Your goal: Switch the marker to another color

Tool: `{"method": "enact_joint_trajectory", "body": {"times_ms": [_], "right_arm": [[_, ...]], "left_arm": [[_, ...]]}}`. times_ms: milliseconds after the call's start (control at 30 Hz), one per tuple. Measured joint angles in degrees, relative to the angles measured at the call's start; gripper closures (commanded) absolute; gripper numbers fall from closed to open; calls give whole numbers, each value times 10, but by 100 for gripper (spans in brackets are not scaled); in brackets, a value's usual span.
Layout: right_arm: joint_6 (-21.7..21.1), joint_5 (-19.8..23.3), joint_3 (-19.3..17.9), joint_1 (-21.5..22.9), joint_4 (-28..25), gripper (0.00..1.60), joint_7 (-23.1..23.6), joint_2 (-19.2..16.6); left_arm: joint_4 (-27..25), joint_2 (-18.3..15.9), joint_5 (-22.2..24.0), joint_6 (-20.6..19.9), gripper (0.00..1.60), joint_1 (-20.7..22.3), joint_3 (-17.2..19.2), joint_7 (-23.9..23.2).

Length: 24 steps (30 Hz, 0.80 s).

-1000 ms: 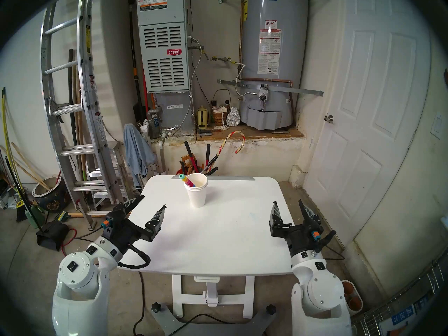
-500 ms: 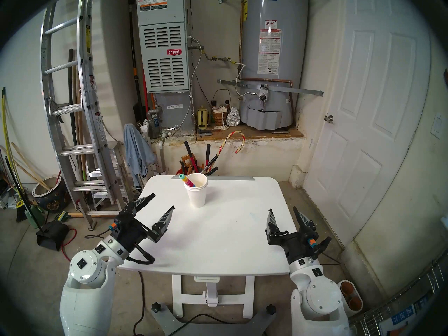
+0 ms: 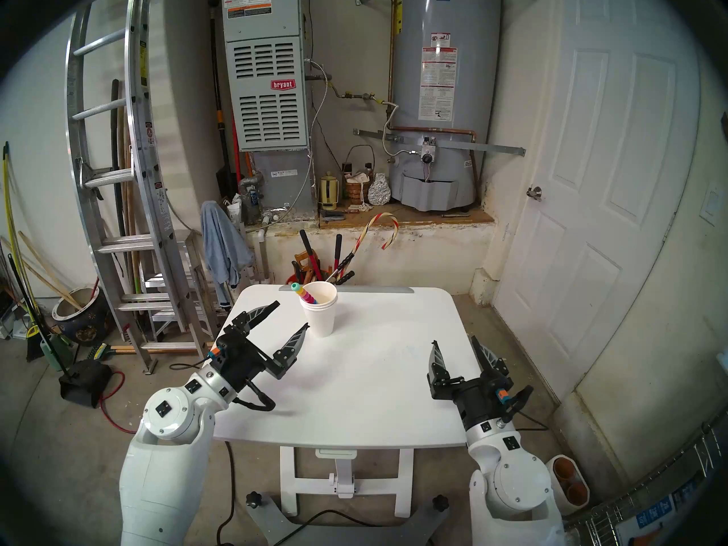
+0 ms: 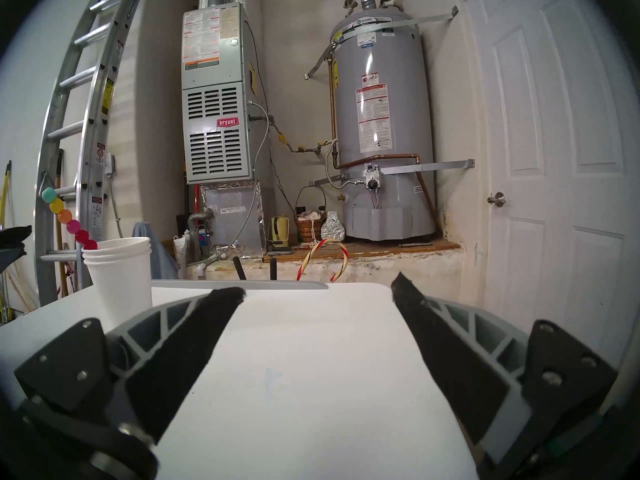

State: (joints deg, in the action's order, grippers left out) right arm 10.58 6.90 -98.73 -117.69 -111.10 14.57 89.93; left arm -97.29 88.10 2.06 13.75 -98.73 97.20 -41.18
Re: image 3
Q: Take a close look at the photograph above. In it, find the black dustpan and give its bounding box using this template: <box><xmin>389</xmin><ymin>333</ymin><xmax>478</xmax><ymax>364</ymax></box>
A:
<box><xmin>59</xmin><ymin>357</ymin><xmax>113</xmax><ymax>409</ymax></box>

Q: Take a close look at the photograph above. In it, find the red extension cord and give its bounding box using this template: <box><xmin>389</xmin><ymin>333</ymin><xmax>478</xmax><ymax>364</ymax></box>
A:
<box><xmin>97</xmin><ymin>369</ymin><xmax>146</xmax><ymax>437</ymax></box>

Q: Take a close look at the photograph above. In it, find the yellow handled broom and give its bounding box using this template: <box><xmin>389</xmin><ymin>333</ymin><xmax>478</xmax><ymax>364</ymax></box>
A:
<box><xmin>2</xmin><ymin>141</ymin><xmax>46</xmax><ymax>363</ymax></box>

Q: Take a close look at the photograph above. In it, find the blue ceramic pot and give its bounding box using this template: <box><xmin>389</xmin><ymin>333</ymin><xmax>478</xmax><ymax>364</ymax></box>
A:
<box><xmin>51</xmin><ymin>286</ymin><xmax>111</xmax><ymax>346</ymax></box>

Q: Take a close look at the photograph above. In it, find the grey water heater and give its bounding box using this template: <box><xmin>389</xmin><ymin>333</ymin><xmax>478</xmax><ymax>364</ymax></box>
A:
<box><xmin>388</xmin><ymin>0</ymin><xmax>504</xmax><ymax>212</ymax></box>

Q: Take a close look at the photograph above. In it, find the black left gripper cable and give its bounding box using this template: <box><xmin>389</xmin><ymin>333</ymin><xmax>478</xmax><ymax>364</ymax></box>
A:
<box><xmin>230</xmin><ymin>380</ymin><xmax>278</xmax><ymax>413</ymax></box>

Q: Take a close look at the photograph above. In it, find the white table leg frame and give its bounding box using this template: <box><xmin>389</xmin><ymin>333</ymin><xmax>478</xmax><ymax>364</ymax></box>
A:
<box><xmin>279</xmin><ymin>445</ymin><xmax>414</xmax><ymax>520</ymax></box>

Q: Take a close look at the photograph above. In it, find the black pole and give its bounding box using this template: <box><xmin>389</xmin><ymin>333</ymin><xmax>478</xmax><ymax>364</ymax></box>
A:
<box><xmin>110</xmin><ymin>78</ymin><xmax>129</xmax><ymax>238</ymax></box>

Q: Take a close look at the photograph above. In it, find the striped candy cane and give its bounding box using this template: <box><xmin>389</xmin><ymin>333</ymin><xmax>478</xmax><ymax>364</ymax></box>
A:
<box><xmin>327</xmin><ymin>212</ymin><xmax>400</xmax><ymax>284</ymax></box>

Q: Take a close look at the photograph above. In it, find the wooden platform board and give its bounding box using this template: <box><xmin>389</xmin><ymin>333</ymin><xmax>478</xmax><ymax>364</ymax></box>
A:
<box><xmin>318</xmin><ymin>201</ymin><xmax>494</xmax><ymax>228</ymax></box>

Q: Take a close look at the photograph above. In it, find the white pvc pipe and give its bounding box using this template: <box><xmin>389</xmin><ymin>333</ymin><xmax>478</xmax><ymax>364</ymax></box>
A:
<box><xmin>256</xmin><ymin>226</ymin><xmax>271</xmax><ymax>284</ymax></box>

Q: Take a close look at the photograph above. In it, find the green watering can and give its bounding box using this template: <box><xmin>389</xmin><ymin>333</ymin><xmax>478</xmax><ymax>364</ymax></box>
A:
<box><xmin>40</xmin><ymin>332</ymin><xmax>75</xmax><ymax>372</ymax></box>

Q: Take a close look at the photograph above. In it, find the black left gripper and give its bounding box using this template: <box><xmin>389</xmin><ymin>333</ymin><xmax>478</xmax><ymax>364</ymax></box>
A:
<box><xmin>212</xmin><ymin>301</ymin><xmax>309</xmax><ymax>400</ymax></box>

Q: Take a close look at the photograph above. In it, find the corrugated steel flex pipe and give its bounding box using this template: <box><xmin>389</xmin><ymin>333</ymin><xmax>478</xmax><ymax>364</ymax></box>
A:
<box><xmin>267</xmin><ymin>59</ymin><xmax>332</xmax><ymax>224</ymax></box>

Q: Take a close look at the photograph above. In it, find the brass gas pipe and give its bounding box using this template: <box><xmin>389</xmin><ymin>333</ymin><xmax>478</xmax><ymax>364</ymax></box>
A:
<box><xmin>333</xmin><ymin>87</ymin><xmax>399</xmax><ymax>107</ymax></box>

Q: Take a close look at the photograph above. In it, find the foil wrapped bundle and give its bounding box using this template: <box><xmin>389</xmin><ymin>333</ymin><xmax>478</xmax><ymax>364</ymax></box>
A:
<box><xmin>367</xmin><ymin>173</ymin><xmax>392</xmax><ymax>207</ymax></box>

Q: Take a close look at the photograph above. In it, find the blue cloth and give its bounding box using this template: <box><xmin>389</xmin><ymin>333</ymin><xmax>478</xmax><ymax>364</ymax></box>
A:
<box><xmin>200</xmin><ymin>201</ymin><xmax>255</xmax><ymax>309</ymax></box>

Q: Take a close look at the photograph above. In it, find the black power cable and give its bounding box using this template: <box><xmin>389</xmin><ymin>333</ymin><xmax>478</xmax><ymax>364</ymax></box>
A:
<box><xmin>215</xmin><ymin>441</ymin><xmax>376</xmax><ymax>546</ymax></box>

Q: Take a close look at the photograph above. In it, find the metal wire shelf rack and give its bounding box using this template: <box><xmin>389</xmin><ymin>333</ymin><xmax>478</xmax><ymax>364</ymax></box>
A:
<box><xmin>560</xmin><ymin>406</ymin><xmax>728</xmax><ymax>546</ymax></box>

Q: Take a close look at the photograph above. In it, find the grey table base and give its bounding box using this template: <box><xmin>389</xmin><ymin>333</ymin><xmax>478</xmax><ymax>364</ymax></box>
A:
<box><xmin>250</xmin><ymin>494</ymin><xmax>450</xmax><ymax>546</ymax></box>

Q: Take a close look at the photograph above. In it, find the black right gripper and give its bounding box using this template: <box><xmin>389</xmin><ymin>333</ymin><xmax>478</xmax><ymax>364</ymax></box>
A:
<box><xmin>428</xmin><ymin>336</ymin><xmax>512</xmax><ymax>432</ymax></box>

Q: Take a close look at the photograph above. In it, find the wooden tool handle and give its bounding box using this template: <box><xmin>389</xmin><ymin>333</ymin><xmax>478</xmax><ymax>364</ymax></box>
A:
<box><xmin>0</xmin><ymin>229</ymin><xmax>86</xmax><ymax>312</ymax></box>

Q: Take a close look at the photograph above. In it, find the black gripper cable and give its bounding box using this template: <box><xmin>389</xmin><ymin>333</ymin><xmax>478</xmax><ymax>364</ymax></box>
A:
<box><xmin>500</xmin><ymin>384</ymin><xmax>549</xmax><ymax>432</ymax></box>
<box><xmin>230</xmin><ymin>380</ymin><xmax>278</xmax><ymax>413</ymax></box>

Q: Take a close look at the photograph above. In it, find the aluminium extension ladder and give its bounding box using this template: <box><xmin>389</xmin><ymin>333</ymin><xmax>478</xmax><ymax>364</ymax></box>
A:
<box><xmin>64</xmin><ymin>0</ymin><xmax>197</xmax><ymax>375</ymax></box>

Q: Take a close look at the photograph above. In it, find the aluminium step ladder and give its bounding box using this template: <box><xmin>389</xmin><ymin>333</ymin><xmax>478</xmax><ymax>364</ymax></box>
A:
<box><xmin>117</xmin><ymin>229</ymin><xmax>220</xmax><ymax>358</ymax></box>

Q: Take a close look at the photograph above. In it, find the grey bryant furnace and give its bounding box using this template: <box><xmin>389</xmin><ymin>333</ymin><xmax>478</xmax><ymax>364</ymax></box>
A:
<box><xmin>221</xmin><ymin>0</ymin><xmax>317</xmax><ymax>221</ymax></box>

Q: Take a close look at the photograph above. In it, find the white panel door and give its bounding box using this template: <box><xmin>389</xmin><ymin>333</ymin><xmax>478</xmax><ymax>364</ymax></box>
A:
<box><xmin>494</xmin><ymin>0</ymin><xmax>701</xmax><ymax>403</ymax></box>

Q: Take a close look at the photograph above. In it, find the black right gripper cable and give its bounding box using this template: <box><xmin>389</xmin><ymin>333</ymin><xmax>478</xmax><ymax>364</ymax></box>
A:
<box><xmin>500</xmin><ymin>384</ymin><xmax>549</xmax><ymax>432</ymax></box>

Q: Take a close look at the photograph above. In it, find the yellow green scrub brush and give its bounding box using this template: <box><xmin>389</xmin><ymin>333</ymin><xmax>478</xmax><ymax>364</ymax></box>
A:
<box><xmin>91</xmin><ymin>341</ymin><xmax>148</xmax><ymax>361</ymax></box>

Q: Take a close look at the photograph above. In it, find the blue printed box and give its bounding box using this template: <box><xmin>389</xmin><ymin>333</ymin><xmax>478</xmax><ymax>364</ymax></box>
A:
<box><xmin>617</xmin><ymin>482</ymin><xmax>717</xmax><ymax>546</ymax></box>

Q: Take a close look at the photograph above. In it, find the wicker basket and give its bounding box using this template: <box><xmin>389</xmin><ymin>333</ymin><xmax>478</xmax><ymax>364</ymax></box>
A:
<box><xmin>344</xmin><ymin>172</ymin><xmax>371</xmax><ymax>207</ymax></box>

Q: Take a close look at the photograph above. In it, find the white light switch plate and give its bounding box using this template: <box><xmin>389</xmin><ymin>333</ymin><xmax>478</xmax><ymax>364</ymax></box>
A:
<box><xmin>700</xmin><ymin>187</ymin><xmax>726</xmax><ymax>227</ymax></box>

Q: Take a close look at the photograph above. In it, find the black long handled shovel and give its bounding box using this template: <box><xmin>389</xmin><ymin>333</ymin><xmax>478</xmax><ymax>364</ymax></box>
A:
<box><xmin>208</xmin><ymin>5</ymin><xmax>238</xmax><ymax>204</ymax></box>

